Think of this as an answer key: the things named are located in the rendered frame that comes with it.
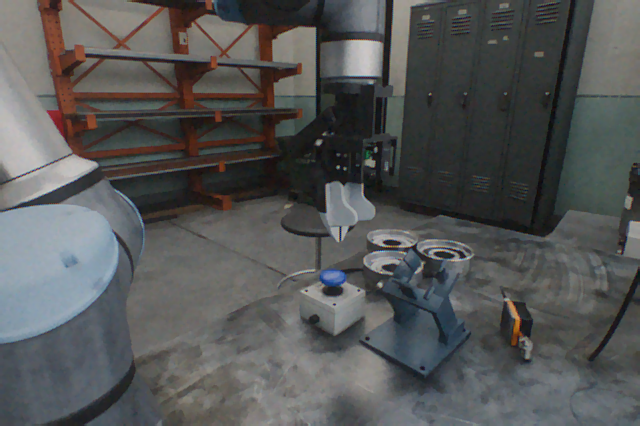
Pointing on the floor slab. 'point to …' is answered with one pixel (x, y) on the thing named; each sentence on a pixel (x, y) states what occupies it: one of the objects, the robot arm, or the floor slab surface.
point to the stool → (303, 219)
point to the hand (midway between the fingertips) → (334, 231)
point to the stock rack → (75, 122)
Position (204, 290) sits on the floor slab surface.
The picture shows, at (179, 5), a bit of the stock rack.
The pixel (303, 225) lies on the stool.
